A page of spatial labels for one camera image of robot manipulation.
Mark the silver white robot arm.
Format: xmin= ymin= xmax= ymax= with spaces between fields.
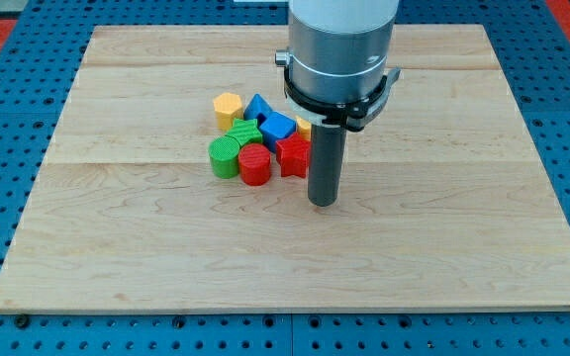
xmin=275 ymin=0 xmax=400 ymax=103

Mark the red star block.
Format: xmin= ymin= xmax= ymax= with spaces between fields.
xmin=276 ymin=133 xmax=311 ymax=178

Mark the red cylinder block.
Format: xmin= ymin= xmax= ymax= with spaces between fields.
xmin=238 ymin=143 xmax=271 ymax=186

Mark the blue cube block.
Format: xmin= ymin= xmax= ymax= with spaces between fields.
xmin=259 ymin=112 xmax=296 ymax=153

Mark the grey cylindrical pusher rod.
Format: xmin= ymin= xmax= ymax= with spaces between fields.
xmin=308 ymin=126 xmax=346 ymax=207

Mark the yellow block behind rod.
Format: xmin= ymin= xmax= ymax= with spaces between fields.
xmin=295 ymin=116 xmax=312 ymax=141

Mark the green star block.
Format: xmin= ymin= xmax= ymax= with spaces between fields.
xmin=226 ymin=119 xmax=263 ymax=147

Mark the green cylinder block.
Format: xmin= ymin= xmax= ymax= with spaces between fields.
xmin=208 ymin=136 xmax=240 ymax=179

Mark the blue triangle block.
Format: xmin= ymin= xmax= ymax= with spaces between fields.
xmin=243 ymin=93 xmax=273 ymax=125

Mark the yellow hexagon block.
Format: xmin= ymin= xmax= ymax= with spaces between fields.
xmin=213 ymin=92 xmax=243 ymax=131

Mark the light wooden board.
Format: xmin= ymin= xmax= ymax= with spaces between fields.
xmin=0 ymin=25 xmax=570 ymax=314

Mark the black tool mounting bracket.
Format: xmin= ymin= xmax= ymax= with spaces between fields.
xmin=284 ymin=67 xmax=401 ymax=133

